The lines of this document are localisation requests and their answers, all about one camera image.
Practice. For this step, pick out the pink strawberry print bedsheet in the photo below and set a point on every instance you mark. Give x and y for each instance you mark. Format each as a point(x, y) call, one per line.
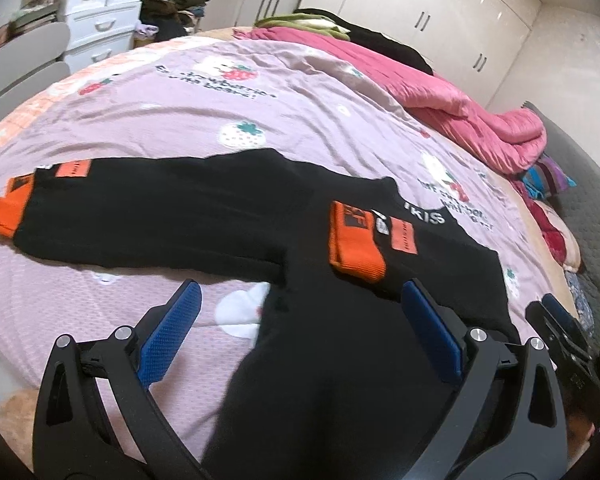
point(180, 110)

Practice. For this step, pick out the black garment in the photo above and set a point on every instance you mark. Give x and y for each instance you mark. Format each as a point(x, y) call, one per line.
point(380, 42)

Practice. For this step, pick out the striped pillow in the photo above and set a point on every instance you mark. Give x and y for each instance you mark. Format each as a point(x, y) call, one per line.
point(550, 177)

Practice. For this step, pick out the white drawer cabinet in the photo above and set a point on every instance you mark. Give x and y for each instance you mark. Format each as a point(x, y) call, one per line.
point(100, 25)

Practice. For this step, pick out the white wardrobe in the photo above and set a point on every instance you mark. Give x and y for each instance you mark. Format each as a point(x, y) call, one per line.
point(430, 0)

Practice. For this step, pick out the green blanket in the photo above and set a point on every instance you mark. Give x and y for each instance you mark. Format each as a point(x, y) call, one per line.
point(300, 22)

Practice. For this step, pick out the black sweater with orange cuffs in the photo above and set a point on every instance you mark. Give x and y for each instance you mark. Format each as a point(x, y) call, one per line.
point(330, 360)

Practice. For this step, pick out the grey chair back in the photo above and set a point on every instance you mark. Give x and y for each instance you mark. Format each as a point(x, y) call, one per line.
point(30, 45)

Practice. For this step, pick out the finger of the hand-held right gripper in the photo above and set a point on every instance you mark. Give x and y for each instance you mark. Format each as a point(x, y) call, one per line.
point(562, 317)
point(542, 322)

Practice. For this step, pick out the pink quilt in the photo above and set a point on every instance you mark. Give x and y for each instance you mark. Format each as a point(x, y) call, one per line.
point(430, 90)

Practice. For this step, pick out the tan bedsheet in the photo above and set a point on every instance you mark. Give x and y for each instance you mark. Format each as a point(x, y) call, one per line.
point(532, 232)

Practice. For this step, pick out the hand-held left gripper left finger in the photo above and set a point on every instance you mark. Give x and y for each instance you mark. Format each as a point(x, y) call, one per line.
point(172, 332)

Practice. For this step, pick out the red blanket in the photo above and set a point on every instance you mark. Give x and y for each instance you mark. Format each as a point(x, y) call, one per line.
point(555, 240)

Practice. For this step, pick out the blue floral cloth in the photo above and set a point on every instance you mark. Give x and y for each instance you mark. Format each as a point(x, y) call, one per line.
point(582, 300)

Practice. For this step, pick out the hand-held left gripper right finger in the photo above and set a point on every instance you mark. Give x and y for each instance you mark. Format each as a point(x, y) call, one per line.
point(430, 330)

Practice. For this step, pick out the grey quilted headboard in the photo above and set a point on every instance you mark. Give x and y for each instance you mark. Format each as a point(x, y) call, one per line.
point(595, 210)

